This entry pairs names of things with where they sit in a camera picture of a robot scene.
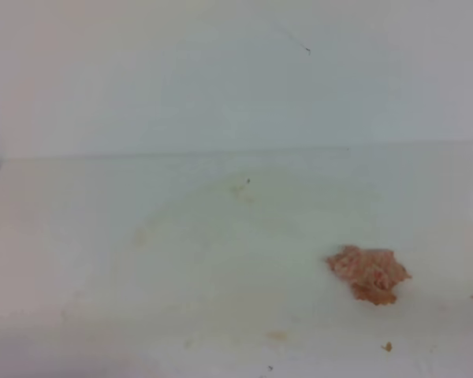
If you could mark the pink striped rag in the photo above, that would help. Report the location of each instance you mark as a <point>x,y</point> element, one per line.
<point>371,274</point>

